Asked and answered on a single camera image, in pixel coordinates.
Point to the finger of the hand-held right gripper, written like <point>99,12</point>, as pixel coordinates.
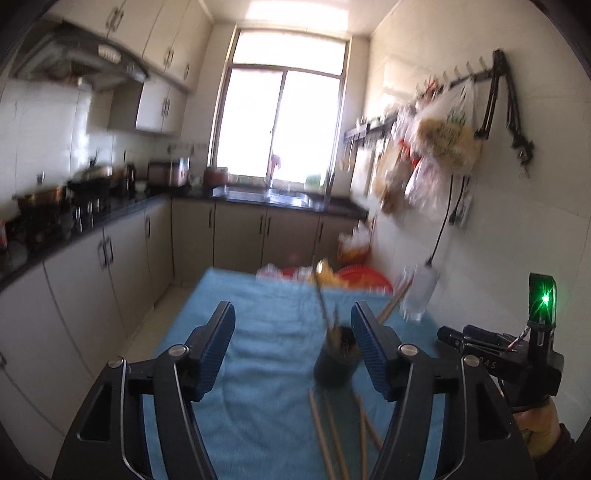
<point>455,337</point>

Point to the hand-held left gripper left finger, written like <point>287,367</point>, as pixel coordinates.
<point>217,346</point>

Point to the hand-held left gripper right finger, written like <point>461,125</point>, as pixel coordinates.
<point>371,355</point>

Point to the dark utensil holder cup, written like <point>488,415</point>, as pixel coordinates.
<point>334,369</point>

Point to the bunch of wooden chopsticks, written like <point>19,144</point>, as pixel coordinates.
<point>322,434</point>

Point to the person's right forearm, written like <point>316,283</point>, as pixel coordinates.
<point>565,445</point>

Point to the person's right hand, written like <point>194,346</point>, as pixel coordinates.
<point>538,424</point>

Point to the clear glass mug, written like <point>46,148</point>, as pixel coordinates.
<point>418,295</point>

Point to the blue towel table cover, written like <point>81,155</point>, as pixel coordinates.
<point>268,369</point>

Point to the red plastic basin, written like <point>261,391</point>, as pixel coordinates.
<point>364,279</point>

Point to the yellow plastic bag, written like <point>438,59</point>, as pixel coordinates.
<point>325,274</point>

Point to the plastic bag with orange contents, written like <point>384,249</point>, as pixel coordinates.
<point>353,249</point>

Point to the beige base cabinets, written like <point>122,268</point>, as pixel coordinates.
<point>124,258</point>

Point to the black kitchen countertop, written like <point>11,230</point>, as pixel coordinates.
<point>240,195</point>

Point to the steel kitchen sink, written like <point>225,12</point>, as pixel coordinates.
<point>286,198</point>

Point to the brown clay pot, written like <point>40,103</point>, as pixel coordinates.
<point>216,177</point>

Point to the clear plastic food bag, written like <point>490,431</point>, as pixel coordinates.
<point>392,175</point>

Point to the electric kettle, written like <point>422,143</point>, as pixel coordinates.
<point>130,177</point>

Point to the gas stove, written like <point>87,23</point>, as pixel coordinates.
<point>87,207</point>

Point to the pink cloth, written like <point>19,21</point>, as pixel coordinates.
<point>276,161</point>

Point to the large white plastic bag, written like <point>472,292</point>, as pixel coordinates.
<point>448,134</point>

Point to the black wok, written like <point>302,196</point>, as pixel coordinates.
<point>94,174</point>

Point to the kitchen window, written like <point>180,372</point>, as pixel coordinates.
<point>249,120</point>

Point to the steel pan with lid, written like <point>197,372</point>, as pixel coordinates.
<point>39,198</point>

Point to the steel range hood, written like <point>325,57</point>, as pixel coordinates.
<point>92,60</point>

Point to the white wall socket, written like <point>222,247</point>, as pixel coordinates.
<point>463,210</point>

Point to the black utensil wall rack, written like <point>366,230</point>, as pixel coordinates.
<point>369,130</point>

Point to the beige wall cabinets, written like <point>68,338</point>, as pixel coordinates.
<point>161,106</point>

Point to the black wall hook rail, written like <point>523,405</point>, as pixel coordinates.
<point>466,76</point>

